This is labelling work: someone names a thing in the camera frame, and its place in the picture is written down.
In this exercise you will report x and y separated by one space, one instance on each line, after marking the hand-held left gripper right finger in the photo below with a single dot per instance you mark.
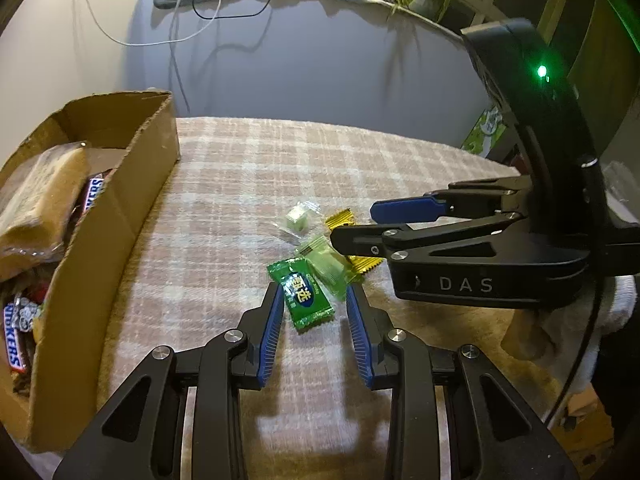
359 332

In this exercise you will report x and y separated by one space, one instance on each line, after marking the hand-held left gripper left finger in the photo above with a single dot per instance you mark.
270 330

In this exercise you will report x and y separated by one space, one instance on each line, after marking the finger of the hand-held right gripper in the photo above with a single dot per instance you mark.
360 240
400 210

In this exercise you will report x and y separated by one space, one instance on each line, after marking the yellow candy packet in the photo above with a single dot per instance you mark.
342 220

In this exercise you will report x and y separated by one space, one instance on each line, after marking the cardboard box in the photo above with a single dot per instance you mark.
100 270

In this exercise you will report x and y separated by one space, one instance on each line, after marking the brown chocolate bar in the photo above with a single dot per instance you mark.
15 337
92 197

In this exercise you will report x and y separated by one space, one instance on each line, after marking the bagged bread loaf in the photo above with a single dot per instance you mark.
40 200

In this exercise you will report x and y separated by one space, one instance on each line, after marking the light green candy packet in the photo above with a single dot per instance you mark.
327 267

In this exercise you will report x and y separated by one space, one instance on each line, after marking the pale green clear-wrapped candy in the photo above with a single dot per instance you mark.
299 216

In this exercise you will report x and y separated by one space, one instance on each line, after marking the green tissue box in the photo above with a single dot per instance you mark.
487 132

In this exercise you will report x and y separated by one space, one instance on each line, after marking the plaid blanket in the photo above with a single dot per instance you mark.
225 185

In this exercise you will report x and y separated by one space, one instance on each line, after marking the white towel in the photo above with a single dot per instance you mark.
620 305

